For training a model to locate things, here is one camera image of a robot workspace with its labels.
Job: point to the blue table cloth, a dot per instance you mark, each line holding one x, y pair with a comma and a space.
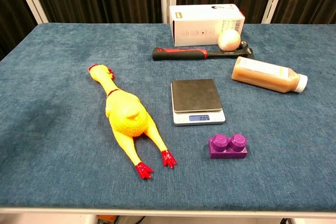
78, 155

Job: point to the black and red hammer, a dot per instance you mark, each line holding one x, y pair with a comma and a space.
181, 53

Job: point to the purple two-stud toy brick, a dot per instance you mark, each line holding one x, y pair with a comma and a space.
228, 147

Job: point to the brown juice bottle white cap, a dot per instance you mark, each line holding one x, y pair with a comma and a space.
262, 74

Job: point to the pale pink ball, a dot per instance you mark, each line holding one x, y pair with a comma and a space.
229, 39

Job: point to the yellow rubber chicken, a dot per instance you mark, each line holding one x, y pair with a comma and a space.
126, 113

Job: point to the white cardboard box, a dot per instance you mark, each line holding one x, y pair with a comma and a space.
202, 24

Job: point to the digital kitchen scale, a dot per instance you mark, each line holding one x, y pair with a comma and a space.
195, 95

